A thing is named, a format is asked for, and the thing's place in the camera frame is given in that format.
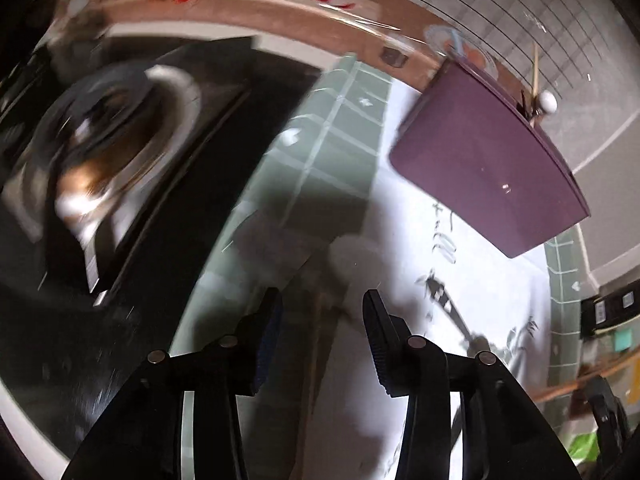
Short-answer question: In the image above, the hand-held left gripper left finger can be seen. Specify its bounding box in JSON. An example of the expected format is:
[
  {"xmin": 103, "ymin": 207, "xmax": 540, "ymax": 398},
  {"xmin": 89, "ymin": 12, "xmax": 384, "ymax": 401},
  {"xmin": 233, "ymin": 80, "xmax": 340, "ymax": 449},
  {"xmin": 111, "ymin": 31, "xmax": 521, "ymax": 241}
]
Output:
[{"xmin": 60, "ymin": 287, "xmax": 283, "ymax": 480}]

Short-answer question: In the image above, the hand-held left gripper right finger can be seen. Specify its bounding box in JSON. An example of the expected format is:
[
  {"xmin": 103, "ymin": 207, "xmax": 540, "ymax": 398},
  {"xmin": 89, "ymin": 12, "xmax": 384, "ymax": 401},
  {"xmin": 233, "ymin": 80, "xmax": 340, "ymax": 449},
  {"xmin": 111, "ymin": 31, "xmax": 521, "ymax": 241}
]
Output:
[{"xmin": 362, "ymin": 290, "xmax": 583, "ymax": 480}]

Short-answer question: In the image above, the green bag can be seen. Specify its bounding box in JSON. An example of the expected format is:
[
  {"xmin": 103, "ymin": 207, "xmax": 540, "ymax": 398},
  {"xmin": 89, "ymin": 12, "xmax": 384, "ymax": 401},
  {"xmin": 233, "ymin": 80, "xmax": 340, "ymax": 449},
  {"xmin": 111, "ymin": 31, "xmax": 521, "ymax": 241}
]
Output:
[{"xmin": 570, "ymin": 432, "xmax": 601, "ymax": 466}]

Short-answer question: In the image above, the long dark spoon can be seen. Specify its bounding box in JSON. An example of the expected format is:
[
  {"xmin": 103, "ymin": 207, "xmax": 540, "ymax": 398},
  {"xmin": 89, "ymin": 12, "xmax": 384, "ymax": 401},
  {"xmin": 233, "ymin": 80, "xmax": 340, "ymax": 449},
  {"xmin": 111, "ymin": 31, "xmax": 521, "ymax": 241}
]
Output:
[{"xmin": 422, "ymin": 272, "xmax": 493, "ymax": 356}]

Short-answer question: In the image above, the purple utensil holder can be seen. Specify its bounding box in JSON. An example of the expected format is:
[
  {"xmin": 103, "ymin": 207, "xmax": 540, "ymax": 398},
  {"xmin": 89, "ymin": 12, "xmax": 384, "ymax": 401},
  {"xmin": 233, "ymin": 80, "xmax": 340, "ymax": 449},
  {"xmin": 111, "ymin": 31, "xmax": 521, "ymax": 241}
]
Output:
[{"xmin": 389, "ymin": 57, "xmax": 592, "ymax": 260}]

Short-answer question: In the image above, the wooden chopstick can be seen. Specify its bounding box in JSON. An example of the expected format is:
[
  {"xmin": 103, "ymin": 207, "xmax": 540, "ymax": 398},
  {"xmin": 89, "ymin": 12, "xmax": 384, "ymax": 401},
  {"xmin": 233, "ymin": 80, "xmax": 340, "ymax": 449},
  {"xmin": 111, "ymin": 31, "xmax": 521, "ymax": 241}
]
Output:
[
  {"xmin": 532, "ymin": 357, "xmax": 633, "ymax": 403},
  {"xmin": 530, "ymin": 42, "xmax": 542, "ymax": 123}
]

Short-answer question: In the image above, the dark sauce bottle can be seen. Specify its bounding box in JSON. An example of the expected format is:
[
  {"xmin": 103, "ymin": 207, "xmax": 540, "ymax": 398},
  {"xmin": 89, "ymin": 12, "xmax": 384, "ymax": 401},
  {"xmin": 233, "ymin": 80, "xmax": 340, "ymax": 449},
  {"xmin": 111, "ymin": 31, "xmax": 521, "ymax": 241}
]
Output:
[{"xmin": 582, "ymin": 285, "xmax": 640, "ymax": 336}]

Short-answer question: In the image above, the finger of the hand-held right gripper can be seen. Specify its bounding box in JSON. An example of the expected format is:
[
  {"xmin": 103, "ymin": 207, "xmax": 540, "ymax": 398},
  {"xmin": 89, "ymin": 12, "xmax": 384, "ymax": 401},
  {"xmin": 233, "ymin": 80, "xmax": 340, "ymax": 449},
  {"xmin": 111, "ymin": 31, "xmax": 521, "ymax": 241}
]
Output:
[{"xmin": 582, "ymin": 376, "xmax": 632, "ymax": 462}]

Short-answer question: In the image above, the green and white tablecloth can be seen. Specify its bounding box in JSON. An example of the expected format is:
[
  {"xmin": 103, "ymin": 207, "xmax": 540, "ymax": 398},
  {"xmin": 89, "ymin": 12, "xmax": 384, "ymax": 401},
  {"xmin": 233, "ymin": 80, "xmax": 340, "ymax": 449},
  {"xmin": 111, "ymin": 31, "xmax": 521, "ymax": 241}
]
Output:
[{"xmin": 170, "ymin": 52, "xmax": 586, "ymax": 480}]

